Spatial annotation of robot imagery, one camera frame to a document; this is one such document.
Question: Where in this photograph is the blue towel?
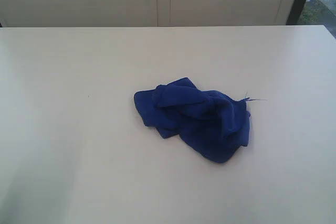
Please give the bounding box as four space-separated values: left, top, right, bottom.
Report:
134 78 251 164

